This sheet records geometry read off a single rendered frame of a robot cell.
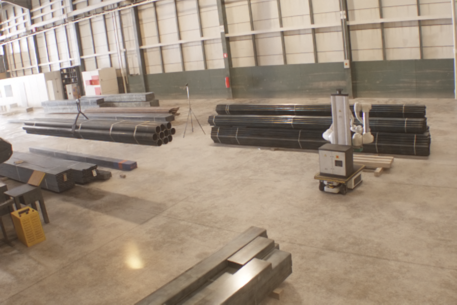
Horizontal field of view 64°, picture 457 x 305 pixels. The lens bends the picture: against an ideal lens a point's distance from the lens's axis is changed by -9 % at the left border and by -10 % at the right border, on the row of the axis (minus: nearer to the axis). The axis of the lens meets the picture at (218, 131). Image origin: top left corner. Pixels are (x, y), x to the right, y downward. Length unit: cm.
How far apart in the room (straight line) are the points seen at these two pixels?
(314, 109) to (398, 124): 234
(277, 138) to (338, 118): 324
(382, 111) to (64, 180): 776
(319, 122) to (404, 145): 219
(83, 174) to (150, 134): 252
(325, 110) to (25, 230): 747
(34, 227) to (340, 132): 584
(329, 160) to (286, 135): 313
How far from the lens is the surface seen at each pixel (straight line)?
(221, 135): 1153
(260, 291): 468
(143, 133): 836
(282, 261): 494
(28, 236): 750
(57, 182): 978
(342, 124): 768
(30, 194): 808
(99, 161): 1165
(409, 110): 992
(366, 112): 775
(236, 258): 486
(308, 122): 1024
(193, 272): 473
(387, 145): 955
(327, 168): 758
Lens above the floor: 302
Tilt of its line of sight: 13 degrees down
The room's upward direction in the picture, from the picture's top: 7 degrees counter-clockwise
